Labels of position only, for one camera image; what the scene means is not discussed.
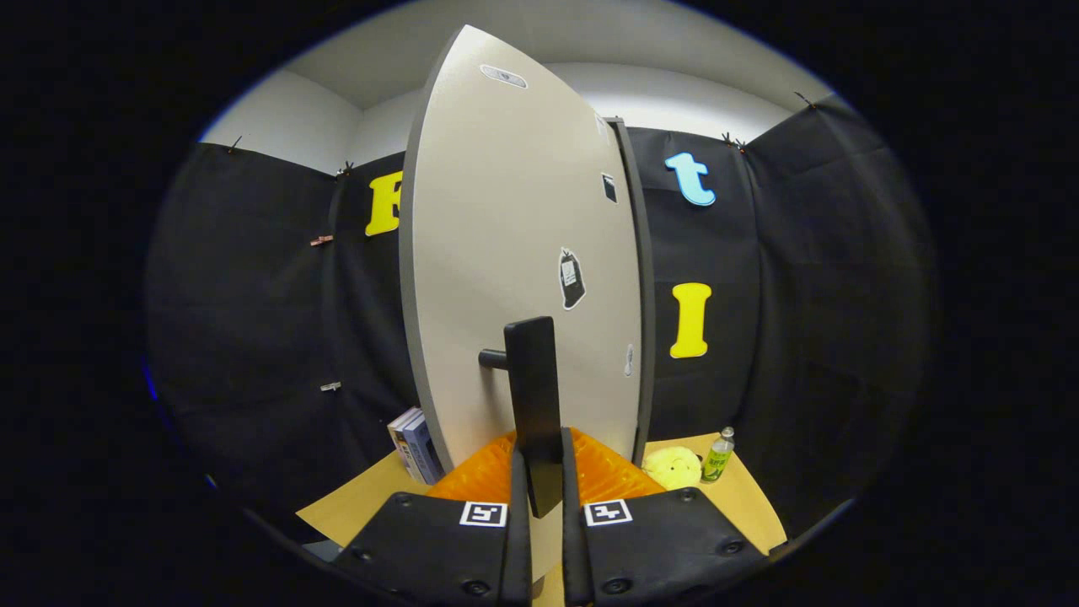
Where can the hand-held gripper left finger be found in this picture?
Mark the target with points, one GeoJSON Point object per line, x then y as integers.
{"type": "Point", "coordinates": [520, 548]}

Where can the beige shoe cabinet door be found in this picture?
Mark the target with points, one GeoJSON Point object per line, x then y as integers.
{"type": "Point", "coordinates": [506, 211]}

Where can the black backdrop cloth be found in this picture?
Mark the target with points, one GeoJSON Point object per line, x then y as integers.
{"type": "Point", "coordinates": [236, 320]}

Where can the yellow plush toy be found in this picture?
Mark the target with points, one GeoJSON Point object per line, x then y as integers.
{"type": "Point", "coordinates": [672, 468]}

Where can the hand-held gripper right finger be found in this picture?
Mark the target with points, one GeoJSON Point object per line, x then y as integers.
{"type": "Point", "coordinates": [573, 548]}

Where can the lavender blue book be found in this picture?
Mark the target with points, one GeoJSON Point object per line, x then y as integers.
{"type": "Point", "coordinates": [424, 451]}

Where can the grey shoe cabinet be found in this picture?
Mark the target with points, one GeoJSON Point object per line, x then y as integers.
{"type": "Point", "coordinates": [646, 295]}

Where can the green label bottle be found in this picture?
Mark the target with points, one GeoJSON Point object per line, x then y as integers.
{"type": "Point", "coordinates": [718, 459]}

